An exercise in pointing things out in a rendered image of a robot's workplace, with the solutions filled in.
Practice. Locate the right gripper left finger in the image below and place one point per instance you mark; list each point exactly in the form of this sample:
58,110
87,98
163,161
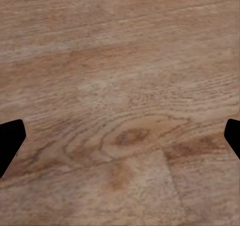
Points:
12,135

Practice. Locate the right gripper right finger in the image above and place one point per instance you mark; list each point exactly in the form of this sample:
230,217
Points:
232,135

